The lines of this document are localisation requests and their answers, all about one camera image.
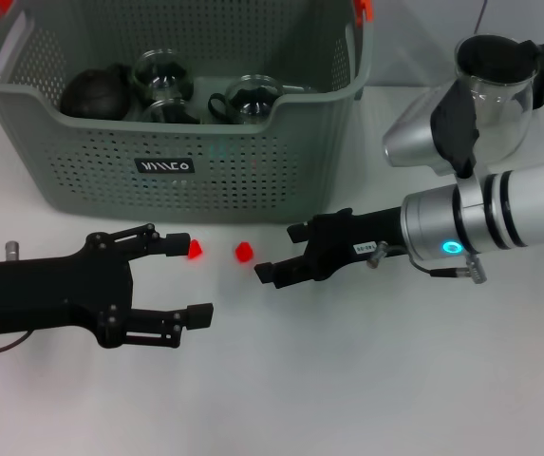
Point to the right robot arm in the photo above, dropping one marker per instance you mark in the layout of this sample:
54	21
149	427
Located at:
513	209

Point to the grey-green perforated storage bin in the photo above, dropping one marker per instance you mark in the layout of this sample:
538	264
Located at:
252	180

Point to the glass pitcher with black lid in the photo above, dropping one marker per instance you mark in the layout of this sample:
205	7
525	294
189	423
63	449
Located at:
504	71

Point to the dark clay teapot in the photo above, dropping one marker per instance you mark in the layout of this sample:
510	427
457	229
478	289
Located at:
96	97

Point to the glass teacup with black base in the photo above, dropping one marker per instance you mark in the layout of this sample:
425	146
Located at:
172	114
252	104
162	81

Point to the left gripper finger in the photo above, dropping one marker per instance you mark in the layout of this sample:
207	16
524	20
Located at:
200	316
176	244

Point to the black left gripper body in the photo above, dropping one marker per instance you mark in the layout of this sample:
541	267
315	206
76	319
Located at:
53	294

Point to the small red toy brick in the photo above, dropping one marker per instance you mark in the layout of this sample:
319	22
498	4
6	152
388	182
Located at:
243	252
194	249

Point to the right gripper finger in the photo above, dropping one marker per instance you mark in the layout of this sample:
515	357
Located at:
281	274
300	233

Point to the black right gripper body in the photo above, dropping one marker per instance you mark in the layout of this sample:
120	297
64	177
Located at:
347	237

